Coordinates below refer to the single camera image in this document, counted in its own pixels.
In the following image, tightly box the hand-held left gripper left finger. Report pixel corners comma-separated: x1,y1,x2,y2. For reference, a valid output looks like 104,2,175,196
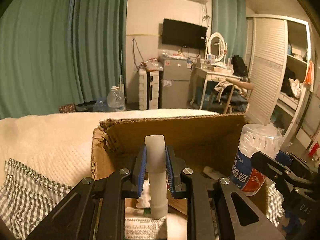
25,145,147,240

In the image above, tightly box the narrow green curtain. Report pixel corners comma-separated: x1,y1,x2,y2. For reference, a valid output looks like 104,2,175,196
211,0,248,63

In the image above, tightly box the black bag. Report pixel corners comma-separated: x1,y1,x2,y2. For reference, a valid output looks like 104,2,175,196
230,54,248,77

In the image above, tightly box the clear jar with blue label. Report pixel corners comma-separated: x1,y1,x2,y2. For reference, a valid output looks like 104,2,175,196
229,123,283,197

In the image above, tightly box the white suitcase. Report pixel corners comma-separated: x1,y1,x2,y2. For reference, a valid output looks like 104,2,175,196
138,69,160,110

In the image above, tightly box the clear plastic bag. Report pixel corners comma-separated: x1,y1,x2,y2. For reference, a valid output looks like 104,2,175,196
144,59,164,72

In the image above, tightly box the white louvred wardrobe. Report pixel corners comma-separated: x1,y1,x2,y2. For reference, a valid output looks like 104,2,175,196
246,15,314,150

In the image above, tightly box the grey checked cloth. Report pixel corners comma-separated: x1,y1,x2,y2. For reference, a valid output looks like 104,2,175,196
0,157,285,240

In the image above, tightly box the white tissue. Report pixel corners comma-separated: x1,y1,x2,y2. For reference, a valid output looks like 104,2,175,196
136,192,153,209

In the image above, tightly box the white plastic tube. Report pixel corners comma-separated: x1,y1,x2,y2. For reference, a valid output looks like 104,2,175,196
144,135,168,219

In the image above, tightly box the orange hanging item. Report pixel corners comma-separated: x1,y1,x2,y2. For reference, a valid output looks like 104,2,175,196
304,60,314,84

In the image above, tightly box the wooden chair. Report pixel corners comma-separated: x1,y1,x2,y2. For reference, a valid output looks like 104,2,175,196
209,77,254,114

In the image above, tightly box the white oval vanity mirror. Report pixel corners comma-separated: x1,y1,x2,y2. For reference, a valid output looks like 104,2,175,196
205,32,228,64

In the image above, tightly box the wide green curtain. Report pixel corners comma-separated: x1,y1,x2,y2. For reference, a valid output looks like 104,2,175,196
0,0,129,119

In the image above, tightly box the white garment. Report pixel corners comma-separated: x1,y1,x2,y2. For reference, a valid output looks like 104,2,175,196
214,81,244,93

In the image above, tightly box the grey small fridge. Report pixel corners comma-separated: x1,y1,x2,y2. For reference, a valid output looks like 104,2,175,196
159,56,192,109

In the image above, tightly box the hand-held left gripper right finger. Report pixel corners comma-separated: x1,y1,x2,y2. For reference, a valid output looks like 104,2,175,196
165,145,285,240

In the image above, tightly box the white dressing table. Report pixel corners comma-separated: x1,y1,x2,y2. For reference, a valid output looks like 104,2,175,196
190,65,240,110

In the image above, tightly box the black wall television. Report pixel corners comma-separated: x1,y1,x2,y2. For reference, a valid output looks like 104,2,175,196
162,18,207,50

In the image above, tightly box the large clear water bottle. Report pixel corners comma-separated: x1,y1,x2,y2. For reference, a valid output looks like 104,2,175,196
107,85,126,112

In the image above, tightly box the torn cardboard box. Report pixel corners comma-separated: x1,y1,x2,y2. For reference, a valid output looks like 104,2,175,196
90,112,269,240

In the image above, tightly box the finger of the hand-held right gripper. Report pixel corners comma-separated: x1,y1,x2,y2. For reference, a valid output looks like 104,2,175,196
277,150,315,178
251,151,315,191

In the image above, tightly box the white green-striped medicine box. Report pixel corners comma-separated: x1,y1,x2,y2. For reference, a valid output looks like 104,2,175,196
124,206,168,240

